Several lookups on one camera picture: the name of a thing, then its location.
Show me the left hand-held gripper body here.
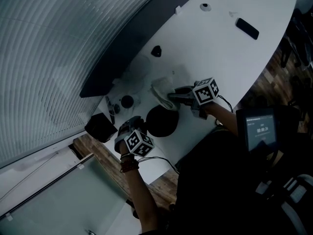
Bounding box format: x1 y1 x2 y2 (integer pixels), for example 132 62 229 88
114 117 156 158

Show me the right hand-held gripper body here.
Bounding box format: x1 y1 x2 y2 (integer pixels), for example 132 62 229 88
190 77 220 119

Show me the black teapot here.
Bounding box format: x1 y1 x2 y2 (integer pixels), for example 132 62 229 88
146 106 180 138

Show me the white cloth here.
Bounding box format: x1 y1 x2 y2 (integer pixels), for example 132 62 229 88
150 76 180 111

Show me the person's right forearm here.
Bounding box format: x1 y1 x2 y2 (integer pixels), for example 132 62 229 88
204 101 239 137

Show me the person's left forearm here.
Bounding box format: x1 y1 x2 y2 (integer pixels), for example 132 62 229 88
119 155 159 235

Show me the round black white device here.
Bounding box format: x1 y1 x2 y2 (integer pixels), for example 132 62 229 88
121 95 134 109

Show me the glass with utensils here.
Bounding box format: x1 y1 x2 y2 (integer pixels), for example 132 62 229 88
105 95 120 124

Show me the black box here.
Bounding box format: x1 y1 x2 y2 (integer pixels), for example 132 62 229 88
84 113 118 143

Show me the dark desk partition panel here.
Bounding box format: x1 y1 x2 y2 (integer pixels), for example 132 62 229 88
80 0 196 98

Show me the black tablet screen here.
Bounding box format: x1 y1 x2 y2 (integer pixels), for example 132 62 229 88
236 108 279 153

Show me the black smartphone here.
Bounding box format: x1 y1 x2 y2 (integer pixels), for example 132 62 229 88
235 18 260 41

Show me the person's black clothing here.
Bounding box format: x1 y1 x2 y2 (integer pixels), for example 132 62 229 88
175 128 282 235

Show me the frosted glass door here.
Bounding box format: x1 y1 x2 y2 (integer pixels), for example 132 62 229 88
0 153 130 235

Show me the black mesh office chair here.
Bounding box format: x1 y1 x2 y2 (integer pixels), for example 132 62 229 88
278 8 313 68

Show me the grey white office chair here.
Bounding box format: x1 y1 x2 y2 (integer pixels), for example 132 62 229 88
254 174 313 235

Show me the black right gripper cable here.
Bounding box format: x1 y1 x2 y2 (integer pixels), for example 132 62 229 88
217 95 233 112

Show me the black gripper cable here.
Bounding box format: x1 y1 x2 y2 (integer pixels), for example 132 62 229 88
136 155 179 173
217 95 233 112

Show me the beaded bracelet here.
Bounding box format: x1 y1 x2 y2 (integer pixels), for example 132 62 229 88
119 154 140 173

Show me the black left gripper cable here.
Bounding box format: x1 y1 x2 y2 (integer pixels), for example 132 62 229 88
136 155 179 173

